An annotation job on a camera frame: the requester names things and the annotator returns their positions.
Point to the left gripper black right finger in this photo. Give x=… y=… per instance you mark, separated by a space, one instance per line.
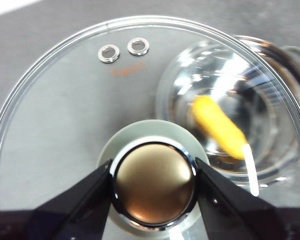
x=232 y=210

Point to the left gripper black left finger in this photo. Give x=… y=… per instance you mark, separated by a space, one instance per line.
x=72 y=215

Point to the yellow corn cob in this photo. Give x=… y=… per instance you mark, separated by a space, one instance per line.
x=218 y=126

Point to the glass lid with green knob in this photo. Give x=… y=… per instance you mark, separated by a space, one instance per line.
x=65 y=112

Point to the sage green electric pot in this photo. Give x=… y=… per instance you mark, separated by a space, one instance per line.
x=272 y=130

